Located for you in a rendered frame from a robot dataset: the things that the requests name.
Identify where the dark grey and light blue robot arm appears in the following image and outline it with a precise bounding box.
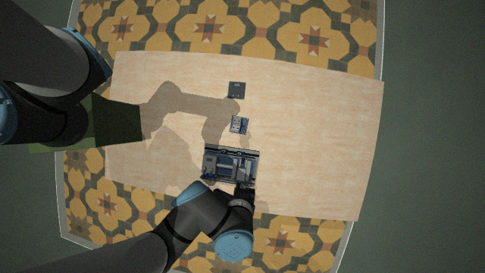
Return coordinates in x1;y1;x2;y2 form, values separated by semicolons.
0;0;254;273

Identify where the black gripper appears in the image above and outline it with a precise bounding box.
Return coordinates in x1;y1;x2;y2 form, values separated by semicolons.
233;183;255;216

